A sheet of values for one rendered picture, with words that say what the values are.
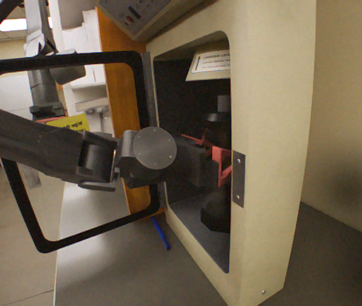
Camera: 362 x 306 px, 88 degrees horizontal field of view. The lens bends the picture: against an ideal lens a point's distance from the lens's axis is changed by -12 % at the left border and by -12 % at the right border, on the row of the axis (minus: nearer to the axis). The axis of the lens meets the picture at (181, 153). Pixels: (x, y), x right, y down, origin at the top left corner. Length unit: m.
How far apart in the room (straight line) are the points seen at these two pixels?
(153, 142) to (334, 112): 0.51
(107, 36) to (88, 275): 0.54
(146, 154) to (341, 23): 0.57
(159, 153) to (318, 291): 0.39
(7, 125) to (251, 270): 0.37
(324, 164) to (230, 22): 0.54
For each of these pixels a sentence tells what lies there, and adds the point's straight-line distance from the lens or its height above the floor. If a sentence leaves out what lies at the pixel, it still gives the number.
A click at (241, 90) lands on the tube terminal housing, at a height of 1.30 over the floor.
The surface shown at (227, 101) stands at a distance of 0.40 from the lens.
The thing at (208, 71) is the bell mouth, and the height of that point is 1.33.
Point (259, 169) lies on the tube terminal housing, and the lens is 0.26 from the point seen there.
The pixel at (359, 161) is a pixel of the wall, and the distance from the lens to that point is 0.65.
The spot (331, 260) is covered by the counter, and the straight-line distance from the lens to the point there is 0.57.
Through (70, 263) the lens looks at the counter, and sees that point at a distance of 0.59.
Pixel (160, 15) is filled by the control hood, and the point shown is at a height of 1.41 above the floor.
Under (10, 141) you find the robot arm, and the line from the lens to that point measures 0.29.
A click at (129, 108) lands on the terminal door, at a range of 0.48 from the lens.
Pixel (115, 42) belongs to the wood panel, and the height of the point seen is 1.42.
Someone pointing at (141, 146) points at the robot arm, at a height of 1.25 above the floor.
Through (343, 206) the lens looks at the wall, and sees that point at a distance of 0.72.
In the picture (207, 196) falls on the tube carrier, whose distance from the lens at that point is 0.43.
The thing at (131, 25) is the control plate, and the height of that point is 1.43.
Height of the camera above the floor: 1.32
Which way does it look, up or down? 19 degrees down
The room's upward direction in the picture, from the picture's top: 5 degrees counter-clockwise
